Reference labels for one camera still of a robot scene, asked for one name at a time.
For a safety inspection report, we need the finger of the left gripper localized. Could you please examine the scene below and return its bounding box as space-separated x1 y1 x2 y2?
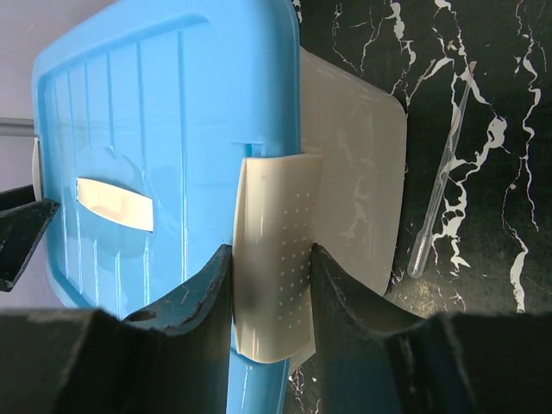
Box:
0 185 60 292

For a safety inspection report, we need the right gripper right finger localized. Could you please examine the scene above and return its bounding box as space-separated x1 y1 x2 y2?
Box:
310 245 551 413

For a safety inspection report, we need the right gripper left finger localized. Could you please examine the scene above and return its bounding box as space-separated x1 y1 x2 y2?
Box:
1 245 232 413

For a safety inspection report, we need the light blue plastic lid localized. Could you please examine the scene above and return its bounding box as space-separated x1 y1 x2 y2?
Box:
33 0 303 414

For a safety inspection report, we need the white plastic tub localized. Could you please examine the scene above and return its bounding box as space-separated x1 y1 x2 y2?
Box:
32 47 409 376

